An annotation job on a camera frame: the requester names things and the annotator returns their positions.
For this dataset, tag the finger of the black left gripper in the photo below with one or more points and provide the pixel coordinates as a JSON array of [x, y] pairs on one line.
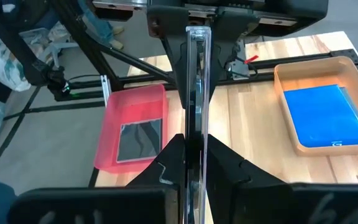
[[172, 28], [228, 28]]

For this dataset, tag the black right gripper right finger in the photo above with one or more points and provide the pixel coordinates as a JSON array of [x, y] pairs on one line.
[[253, 202]]

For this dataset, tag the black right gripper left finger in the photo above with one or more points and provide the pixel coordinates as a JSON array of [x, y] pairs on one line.
[[154, 202]]

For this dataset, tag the clear CD jewel case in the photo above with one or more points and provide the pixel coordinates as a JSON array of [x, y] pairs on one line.
[[138, 141], [194, 124]]

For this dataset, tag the red tag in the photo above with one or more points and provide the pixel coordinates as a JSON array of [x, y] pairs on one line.
[[251, 59]]

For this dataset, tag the orange plastic tray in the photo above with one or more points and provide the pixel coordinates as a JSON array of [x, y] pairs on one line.
[[286, 77]]

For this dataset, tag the person's leg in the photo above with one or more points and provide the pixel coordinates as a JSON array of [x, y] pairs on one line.
[[102, 25]]

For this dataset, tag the pink-red plastic tray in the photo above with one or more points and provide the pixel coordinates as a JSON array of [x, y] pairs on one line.
[[129, 102]]

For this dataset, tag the silver aluminium extrusion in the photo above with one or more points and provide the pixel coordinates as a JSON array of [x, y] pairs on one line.
[[106, 90]]

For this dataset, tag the white chair base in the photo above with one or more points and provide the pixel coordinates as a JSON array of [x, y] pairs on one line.
[[54, 49]]

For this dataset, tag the silver mount plate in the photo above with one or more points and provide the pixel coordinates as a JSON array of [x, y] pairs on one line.
[[238, 70]]

